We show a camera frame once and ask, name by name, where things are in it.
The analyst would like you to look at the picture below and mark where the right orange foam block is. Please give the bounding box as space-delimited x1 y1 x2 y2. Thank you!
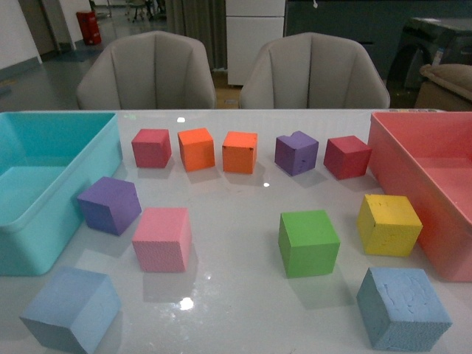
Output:
222 131 258 174

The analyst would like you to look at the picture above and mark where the left red foam block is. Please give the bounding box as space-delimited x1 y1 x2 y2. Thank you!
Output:
131 128 172 168

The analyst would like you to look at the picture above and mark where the notched purple foam block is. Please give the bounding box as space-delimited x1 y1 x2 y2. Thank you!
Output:
274 131 319 176

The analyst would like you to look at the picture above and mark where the pink foam block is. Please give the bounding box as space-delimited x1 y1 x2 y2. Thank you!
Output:
132 207 192 273

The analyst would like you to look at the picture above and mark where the beige sofa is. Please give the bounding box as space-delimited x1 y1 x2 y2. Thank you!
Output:
414 63 471 111

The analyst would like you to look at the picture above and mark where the left purple foam block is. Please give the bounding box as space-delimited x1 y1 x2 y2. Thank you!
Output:
77 177 142 235

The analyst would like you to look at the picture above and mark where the teal plastic bin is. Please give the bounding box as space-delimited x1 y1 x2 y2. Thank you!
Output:
1 111 122 276

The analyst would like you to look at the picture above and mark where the green foam block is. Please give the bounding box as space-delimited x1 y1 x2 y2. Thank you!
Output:
278 209 340 279

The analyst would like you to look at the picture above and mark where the office chair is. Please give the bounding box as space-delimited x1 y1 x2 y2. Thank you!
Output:
125 0 154 23

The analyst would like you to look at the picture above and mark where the pink plastic bin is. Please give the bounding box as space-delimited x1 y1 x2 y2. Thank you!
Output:
368 111 471 282

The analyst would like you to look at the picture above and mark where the red foam block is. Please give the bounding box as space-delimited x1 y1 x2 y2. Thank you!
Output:
323 136 372 180
131 128 172 168

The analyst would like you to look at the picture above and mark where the right red foam block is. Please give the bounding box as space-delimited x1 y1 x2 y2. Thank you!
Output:
323 136 372 180

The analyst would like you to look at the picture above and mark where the black washing machine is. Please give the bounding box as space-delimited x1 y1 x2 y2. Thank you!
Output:
386 18 471 91

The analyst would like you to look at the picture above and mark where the yellow foam block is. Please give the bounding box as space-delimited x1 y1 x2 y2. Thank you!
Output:
356 194 423 257

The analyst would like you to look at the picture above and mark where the left orange foam block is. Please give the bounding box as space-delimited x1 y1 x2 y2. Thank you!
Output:
178 128 215 172

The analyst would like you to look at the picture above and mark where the grey curtain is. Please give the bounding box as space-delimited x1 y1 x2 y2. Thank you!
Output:
166 0 227 69

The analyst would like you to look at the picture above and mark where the blue foam block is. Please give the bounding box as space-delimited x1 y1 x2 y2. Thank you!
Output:
20 267 121 353
356 267 452 352

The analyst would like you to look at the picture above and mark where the dark kitchen counter cabinet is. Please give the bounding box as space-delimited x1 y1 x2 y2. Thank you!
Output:
285 1 471 79

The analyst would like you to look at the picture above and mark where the white refrigerator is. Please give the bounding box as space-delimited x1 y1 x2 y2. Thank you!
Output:
226 0 285 86

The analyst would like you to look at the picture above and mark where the beige armchair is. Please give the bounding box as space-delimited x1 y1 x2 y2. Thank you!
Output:
240 32 390 109
76 31 216 110

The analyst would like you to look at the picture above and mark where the orange foam block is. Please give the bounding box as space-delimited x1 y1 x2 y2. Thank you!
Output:
178 128 215 172
222 131 258 174

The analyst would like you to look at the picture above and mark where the left beige armchair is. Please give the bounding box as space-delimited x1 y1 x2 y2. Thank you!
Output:
76 31 216 110

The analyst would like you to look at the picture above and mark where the right beige armchair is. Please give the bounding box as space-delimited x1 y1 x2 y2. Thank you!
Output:
240 32 390 109

